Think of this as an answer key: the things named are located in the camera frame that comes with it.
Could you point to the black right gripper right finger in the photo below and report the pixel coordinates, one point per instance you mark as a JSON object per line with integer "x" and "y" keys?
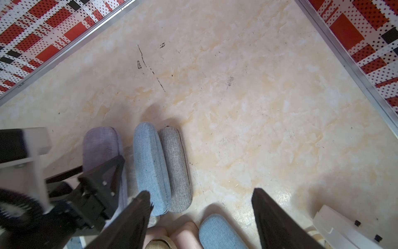
{"x": 276, "y": 229}

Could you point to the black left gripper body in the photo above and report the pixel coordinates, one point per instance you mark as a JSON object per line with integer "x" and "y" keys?
{"x": 88, "y": 206}

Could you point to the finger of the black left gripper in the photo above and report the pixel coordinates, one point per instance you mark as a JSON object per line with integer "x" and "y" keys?
{"x": 103, "y": 181}

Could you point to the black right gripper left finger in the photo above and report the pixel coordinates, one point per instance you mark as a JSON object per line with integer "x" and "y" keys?
{"x": 128, "y": 230}

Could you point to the purple fabric glasses case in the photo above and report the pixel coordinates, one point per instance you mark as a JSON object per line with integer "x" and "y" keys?
{"x": 100, "y": 145}

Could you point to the tan case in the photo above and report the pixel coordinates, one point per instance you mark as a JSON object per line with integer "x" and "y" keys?
{"x": 162, "y": 243}

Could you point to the light blue case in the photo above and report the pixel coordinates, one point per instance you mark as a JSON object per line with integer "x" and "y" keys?
{"x": 150, "y": 167}

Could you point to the grey fabric glasses case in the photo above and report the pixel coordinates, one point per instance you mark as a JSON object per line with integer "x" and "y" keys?
{"x": 175, "y": 158}

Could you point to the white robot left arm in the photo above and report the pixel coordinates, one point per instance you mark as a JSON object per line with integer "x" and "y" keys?
{"x": 39, "y": 212}

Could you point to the pink case left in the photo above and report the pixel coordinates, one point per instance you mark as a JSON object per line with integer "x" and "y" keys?
{"x": 154, "y": 233}

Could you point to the pink case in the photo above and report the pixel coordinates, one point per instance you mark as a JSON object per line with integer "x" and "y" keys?
{"x": 154, "y": 233}
{"x": 187, "y": 237}

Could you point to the pink case right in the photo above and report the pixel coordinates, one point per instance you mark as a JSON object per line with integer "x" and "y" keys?
{"x": 187, "y": 237}

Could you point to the white round device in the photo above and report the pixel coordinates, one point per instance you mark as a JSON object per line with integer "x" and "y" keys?
{"x": 338, "y": 232}

